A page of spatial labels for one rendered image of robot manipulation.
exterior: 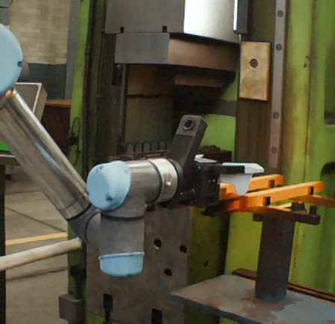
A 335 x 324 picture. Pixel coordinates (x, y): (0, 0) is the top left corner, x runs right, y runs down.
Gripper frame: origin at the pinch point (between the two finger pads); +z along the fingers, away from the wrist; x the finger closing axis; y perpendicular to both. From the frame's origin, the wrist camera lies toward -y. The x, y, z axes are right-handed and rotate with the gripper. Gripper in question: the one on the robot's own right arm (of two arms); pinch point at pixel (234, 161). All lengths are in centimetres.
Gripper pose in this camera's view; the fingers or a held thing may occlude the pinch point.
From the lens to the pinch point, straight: 123.0
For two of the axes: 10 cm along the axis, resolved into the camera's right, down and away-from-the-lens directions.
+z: 6.7, -0.6, 7.4
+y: -0.6, 9.9, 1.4
